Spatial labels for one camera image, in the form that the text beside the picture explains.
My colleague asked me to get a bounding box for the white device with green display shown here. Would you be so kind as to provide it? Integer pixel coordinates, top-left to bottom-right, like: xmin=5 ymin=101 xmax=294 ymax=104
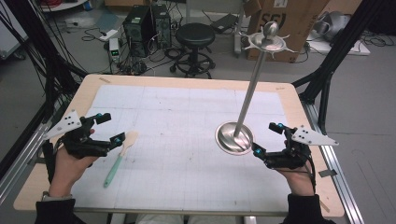
xmin=108 ymin=37 xmax=121 ymax=63

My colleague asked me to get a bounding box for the black flat laptop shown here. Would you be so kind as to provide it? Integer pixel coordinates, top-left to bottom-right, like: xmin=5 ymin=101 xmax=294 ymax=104
xmin=210 ymin=12 xmax=240 ymax=35

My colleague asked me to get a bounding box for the grey tape piece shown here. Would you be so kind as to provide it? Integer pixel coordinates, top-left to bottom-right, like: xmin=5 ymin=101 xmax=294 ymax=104
xmin=318 ymin=168 xmax=339 ymax=178

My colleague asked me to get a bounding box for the black metal frame strut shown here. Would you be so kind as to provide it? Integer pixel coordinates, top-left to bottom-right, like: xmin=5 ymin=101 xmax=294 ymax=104
xmin=0 ymin=0 xmax=90 ymax=181
xmin=291 ymin=0 xmax=396 ymax=135

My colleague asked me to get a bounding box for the brown cardboard box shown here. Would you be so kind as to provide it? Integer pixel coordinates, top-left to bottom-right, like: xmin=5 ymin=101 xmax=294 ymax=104
xmin=245 ymin=0 xmax=332 ymax=63

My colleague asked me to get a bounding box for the slim black computer tower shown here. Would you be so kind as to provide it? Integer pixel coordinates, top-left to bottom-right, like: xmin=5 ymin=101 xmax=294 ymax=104
xmin=150 ymin=3 xmax=173 ymax=50

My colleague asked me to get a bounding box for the metal utensil stand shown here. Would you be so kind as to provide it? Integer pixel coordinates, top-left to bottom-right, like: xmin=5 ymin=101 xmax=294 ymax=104
xmin=215 ymin=21 xmax=297 ymax=156

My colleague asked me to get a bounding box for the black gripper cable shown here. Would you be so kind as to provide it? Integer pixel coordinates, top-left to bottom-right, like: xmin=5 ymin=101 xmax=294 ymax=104
xmin=304 ymin=154 xmax=318 ymax=194

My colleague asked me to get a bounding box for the aluminium rail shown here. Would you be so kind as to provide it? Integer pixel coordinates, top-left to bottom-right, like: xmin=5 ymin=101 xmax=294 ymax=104
xmin=0 ymin=122 xmax=50 ymax=206
xmin=300 ymin=101 xmax=366 ymax=224

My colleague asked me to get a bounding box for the white power strip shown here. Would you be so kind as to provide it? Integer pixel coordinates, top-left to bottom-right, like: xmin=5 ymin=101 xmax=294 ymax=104
xmin=98 ymin=29 xmax=120 ymax=42

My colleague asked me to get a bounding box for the person's left hand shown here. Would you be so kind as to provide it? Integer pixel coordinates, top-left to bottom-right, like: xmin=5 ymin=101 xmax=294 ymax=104
xmin=49 ymin=128 xmax=96 ymax=198

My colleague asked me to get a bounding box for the wooden spatula with green handle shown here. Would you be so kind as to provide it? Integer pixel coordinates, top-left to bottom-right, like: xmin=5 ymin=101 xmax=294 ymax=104
xmin=103 ymin=130 xmax=140 ymax=189

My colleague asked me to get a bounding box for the white grid mat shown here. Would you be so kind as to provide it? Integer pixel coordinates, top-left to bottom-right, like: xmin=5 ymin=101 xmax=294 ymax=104
xmin=70 ymin=84 xmax=293 ymax=213

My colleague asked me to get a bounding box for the tangle of black floor cables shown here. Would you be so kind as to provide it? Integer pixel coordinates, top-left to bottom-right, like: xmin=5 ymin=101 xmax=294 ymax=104
xmin=81 ymin=26 xmax=188 ymax=77

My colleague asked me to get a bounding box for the white flat board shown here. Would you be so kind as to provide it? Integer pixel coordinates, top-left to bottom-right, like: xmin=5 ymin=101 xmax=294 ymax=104
xmin=305 ymin=30 xmax=372 ymax=57

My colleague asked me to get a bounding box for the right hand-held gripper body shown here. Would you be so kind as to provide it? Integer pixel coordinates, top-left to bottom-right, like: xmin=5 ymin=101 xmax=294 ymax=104
xmin=263 ymin=124 xmax=340 ymax=171

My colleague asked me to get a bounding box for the grey rounded helmet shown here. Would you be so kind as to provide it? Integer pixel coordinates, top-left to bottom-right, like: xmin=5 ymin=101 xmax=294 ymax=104
xmin=312 ymin=10 xmax=353 ymax=43

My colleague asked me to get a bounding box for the black round stool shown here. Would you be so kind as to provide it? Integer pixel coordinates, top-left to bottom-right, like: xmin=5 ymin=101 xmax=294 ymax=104
xmin=169 ymin=21 xmax=217 ymax=80

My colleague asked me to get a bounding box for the black gripper strap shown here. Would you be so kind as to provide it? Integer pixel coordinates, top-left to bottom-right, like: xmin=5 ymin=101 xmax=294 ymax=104
xmin=41 ymin=139 xmax=58 ymax=185

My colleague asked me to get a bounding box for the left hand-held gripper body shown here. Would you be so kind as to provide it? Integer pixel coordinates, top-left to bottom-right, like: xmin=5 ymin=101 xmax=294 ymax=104
xmin=42 ymin=109 xmax=112 ymax=159

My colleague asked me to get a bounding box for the large black computer tower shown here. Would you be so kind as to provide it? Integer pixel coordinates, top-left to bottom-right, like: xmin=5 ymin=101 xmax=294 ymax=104
xmin=122 ymin=4 xmax=154 ymax=59

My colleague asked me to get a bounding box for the person's right hand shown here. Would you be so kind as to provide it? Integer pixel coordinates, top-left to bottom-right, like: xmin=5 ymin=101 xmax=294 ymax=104
xmin=276 ymin=139 xmax=316 ymax=198

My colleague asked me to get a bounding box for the grey wristwatch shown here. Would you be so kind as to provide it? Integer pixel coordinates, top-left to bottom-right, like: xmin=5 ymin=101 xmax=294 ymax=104
xmin=41 ymin=191 xmax=73 ymax=203

